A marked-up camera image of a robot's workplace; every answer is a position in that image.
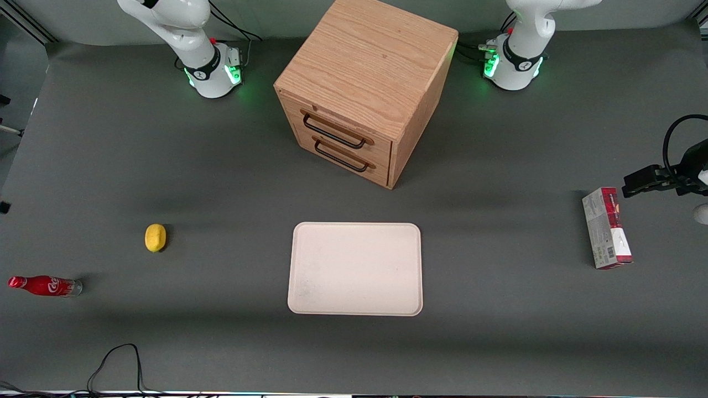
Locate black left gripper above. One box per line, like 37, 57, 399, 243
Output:
622, 140, 708, 198

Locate black cable at table edge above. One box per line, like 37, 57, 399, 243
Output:
86, 343, 166, 396

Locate red coke bottle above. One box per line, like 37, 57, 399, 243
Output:
8, 275, 84, 298

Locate black right arm base cable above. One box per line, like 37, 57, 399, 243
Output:
207, 0, 264, 68

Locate wooden drawer front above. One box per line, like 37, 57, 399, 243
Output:
278, 92, 394, 166
290, 123, 393, 188

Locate black looped gripper cable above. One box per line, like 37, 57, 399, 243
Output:
663, 114, 708, 179

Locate aluminium frame profile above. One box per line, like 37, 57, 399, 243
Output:
0, 0, 58, 45

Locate wooden two-drawer cabinet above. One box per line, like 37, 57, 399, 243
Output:
273, 0, 459, 190

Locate cream rectangular plastic tray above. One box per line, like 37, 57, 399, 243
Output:
287, 222, 424, 317

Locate yellow lemon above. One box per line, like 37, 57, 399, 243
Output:
145, 223, 167, 253

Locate black left arm base cables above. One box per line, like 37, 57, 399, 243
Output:
456, 11, 518, 66

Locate black metal drawer handle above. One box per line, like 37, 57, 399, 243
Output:
301, 109, 374, 150
313, 137, 376, 173

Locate red plaid cookie box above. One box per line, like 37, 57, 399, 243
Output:
582, 187, 633, 270

